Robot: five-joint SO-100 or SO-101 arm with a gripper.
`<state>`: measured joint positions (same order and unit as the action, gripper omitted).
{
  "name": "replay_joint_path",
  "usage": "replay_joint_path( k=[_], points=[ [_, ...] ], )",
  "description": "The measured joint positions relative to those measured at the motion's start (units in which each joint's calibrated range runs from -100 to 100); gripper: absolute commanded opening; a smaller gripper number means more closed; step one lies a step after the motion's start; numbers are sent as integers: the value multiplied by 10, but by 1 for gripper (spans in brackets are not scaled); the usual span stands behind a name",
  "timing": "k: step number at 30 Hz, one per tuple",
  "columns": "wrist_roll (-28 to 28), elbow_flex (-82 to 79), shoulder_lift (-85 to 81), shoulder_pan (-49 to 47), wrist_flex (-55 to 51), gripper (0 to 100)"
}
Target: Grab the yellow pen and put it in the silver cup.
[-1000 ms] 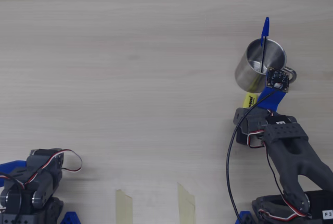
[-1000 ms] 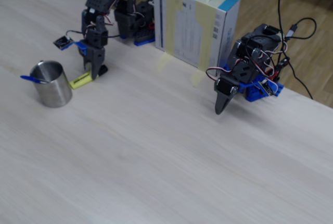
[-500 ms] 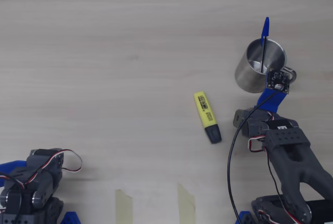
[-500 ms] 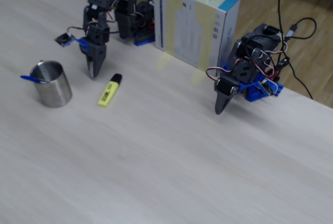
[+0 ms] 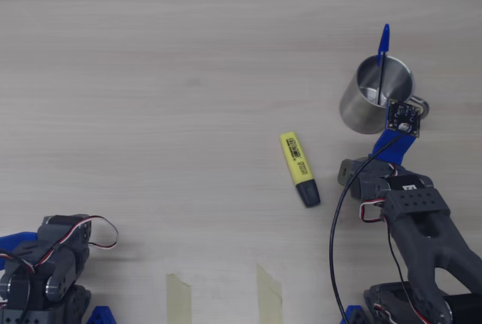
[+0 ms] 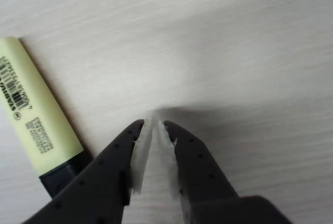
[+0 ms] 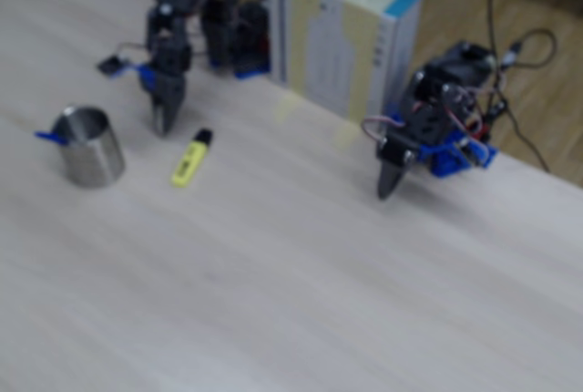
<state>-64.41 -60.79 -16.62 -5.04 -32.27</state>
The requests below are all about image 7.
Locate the black camera circuit board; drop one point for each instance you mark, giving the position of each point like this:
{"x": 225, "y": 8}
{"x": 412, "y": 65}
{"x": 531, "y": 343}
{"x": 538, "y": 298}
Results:
{"x": 110, "y": 66}

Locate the white box with blue stripes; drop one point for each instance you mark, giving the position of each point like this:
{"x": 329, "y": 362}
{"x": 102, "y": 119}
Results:
{"x": 328, "y": 54}

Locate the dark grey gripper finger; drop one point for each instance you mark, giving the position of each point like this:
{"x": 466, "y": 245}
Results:
{"x": 391, "y": 180}
{"x": 161, "y": 118}
{"x": 179, "y": 107}

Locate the blue ballpoint pen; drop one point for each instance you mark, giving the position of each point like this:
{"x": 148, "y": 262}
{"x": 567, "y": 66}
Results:
{"x": 48, "y": 137}

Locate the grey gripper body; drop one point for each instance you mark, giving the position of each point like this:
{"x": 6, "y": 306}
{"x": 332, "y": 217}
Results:
{"x": 395, "y": 151}
{"x": 168, "y": 91}

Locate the silver steel mug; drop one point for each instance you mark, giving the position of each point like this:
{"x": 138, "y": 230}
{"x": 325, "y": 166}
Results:
{"x": 91, "y": 155}

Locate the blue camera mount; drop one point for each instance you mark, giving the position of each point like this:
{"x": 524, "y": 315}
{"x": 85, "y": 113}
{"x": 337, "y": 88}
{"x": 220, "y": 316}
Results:
{"x": 143, "y": 74}
{"x": 437, "y": 150}

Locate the blue base clamp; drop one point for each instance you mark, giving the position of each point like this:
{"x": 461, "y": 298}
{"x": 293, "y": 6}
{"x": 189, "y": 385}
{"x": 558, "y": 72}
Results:
{"x": 250, "y": 74}
{"x": 455, "y": 166}

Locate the yellow highlighter with black cap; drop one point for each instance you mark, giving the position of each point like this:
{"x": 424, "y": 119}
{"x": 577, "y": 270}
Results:
{"x": 189, "y": 164}

